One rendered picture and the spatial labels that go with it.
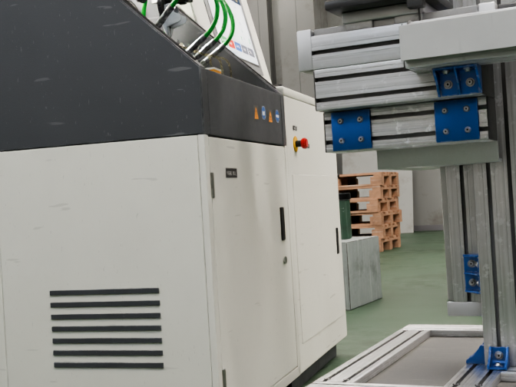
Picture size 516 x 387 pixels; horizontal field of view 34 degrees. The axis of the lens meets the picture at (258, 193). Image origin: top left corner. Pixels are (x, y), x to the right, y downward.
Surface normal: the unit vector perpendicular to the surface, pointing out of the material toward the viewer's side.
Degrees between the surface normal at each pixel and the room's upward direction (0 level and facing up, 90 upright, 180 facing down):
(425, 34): 90
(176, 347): 90
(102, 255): 90
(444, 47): 90
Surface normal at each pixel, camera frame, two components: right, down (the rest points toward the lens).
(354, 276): 0.88, -0.06
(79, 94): -0.31, 0.01
